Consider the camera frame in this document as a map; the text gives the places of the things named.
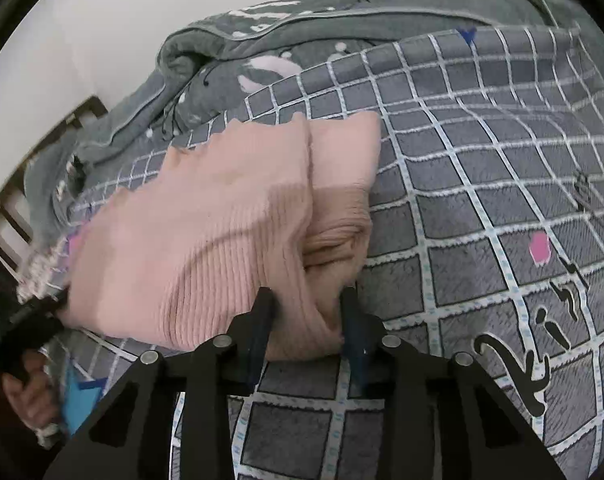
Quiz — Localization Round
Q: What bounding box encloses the grey fleece quilt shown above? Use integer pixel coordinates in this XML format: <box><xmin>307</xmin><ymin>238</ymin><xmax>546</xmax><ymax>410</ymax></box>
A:
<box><xmin>22</xmin><ymin>0</ymin><xmax>583</xmax><ymax>251</ymax></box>

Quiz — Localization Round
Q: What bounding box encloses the grey checked star blanket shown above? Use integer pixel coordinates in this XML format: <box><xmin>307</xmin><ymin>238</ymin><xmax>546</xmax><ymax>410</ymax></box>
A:
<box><xmin>37</xmin><ymin>25</ymin><xmax>604</xmax><ymax>480</ymax></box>

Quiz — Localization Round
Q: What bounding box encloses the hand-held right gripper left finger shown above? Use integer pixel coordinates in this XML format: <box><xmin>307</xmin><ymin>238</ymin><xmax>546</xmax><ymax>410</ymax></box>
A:
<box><xmin>42</xmin><ymin>287</ymin><xmax>276</xmax><ymax>480</ymax></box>

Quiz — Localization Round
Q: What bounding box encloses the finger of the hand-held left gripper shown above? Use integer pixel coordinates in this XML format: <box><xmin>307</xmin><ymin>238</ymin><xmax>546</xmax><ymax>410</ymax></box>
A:
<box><xmin>11</xmin><ymin>292</ymin><xmax>70</xmax><ymax>323</ymax></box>

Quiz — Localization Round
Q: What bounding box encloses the pink knit sweater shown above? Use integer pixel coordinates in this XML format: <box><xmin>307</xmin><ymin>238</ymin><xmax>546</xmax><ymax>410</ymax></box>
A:
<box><xmin>57</xmin><ymin>110</ymin><xmax>383</xmax><ymax>361</ymax></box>

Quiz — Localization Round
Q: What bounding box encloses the floral bed sheet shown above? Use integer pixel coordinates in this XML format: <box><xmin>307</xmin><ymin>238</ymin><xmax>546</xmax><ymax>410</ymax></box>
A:
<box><xmin>17</xmin><ymin>240</ymin><xmax>70</xmax><ymax>303</ymax></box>

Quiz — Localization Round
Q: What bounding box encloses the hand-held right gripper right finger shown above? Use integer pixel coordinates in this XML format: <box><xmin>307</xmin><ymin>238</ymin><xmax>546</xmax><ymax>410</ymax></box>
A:
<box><xmin>340</xmin><ymin>286</ymin><xmax>568</xmax><ymax>480</ymax></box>

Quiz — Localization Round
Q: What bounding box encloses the person's left hand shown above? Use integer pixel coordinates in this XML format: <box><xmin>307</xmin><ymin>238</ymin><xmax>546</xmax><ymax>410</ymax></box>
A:
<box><xmin>2</xmin><ymin>349</ymin><xmax>64</xmax><ymax>432</ymax></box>

